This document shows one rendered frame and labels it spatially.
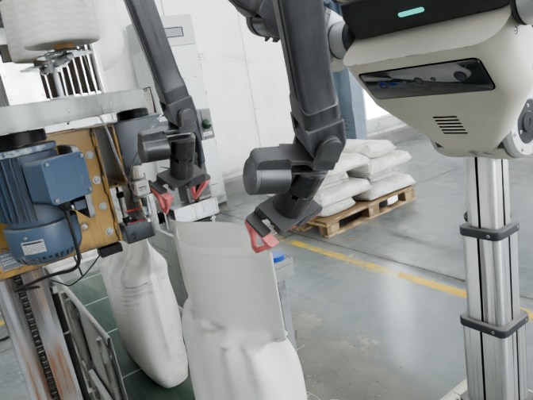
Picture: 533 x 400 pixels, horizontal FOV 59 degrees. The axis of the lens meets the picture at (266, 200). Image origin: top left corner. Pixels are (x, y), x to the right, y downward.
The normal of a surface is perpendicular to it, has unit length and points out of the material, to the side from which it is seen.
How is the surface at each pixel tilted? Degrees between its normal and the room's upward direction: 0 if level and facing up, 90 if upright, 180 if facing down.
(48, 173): 90
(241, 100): 90
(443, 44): 40
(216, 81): 90
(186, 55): 90
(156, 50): 101
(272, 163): 118
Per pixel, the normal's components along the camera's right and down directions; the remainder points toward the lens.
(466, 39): -0.65, -0.55
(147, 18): 0.45, 0.34
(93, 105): 0.95, -0.08
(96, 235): 0.57, 0.11
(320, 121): 0.30, 0.63
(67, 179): 0.86, -0.01
